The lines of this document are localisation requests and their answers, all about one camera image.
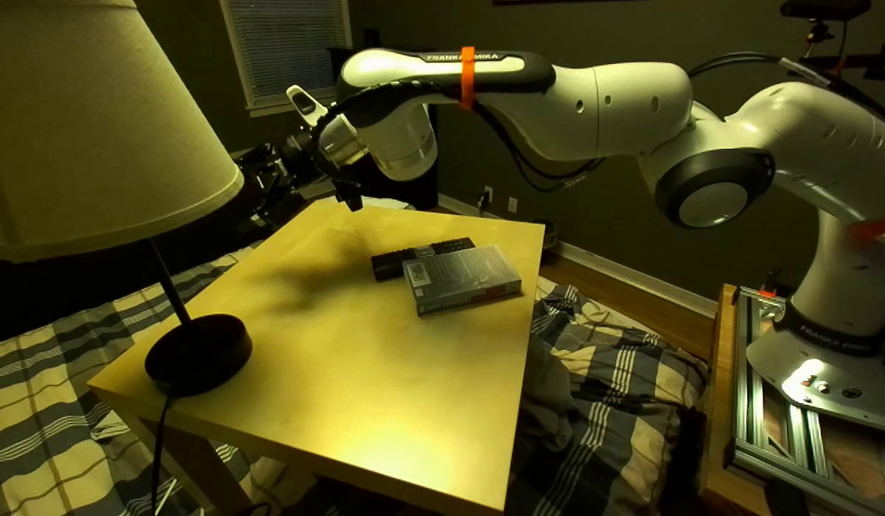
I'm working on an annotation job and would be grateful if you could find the orange band on arm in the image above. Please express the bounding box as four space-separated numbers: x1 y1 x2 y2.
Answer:
459 47 475 113

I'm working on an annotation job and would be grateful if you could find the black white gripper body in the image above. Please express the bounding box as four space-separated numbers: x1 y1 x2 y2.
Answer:
286 82 366 211

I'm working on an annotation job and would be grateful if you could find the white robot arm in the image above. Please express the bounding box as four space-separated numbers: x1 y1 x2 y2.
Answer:
286 47 885 355

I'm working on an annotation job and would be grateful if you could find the window with blinds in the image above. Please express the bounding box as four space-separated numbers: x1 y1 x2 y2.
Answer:
217 0 353 117

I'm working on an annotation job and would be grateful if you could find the table lamp with black base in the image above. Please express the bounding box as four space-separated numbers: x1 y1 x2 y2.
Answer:
0 0 255 401

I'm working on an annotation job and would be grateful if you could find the plaid yellow grey bedsheet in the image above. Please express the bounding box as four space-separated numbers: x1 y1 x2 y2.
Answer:
0 285 707 516

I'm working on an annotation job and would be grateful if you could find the wooden bed frame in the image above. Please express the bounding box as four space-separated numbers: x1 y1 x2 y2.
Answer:
540 257 770 516

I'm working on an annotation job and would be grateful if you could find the metal robot mounting base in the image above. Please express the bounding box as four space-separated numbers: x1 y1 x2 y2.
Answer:
724 287 885 516

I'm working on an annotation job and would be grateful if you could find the black lamp power cord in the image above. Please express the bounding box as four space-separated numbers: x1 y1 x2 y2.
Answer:
147 394 177 516

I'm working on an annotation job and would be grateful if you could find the black flat box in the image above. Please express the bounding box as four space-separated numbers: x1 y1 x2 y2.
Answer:
369 237 472 280

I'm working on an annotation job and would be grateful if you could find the dark grey book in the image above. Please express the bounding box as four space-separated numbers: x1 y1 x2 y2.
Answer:
404 246 520 315

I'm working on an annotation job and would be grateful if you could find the light wooden side table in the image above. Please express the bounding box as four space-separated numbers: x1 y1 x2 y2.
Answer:
91 197 543 516

